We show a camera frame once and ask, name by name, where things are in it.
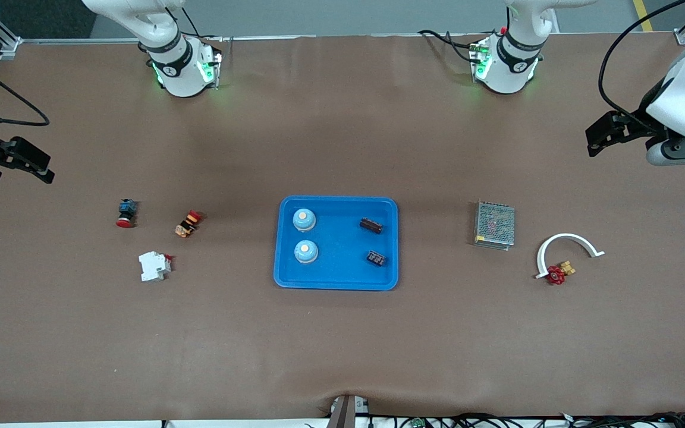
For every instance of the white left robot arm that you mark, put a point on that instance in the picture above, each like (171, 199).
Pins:
(512, 65)

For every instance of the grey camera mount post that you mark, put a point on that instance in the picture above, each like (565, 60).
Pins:
(347, 413)

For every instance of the small green circuit board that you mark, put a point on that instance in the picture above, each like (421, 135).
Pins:
(417, 422)

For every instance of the light blue call bell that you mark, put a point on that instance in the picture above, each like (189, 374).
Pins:
(304, 220)
(306, 251)

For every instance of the white curved pipe clamp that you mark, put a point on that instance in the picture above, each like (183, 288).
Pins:
(568, 236)

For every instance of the blue plastic tray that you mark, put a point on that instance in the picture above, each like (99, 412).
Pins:
(342, 261)

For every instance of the orange red push button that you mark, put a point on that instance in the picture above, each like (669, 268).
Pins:
(188, 223)

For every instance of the metal mesh power supply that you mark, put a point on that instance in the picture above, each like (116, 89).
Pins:
(495, 224)

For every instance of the white circuit breaker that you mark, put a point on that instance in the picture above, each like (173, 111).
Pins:
(153, 266)

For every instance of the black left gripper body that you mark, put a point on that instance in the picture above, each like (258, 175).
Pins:
(638, 123)

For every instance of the red mushroom button blue body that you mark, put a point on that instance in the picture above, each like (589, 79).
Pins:
(126, 213)

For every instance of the black cylindrical capacitor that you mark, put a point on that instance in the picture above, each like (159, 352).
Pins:
(376, 258)

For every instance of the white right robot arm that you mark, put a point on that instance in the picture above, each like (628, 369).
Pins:
(179, 71)

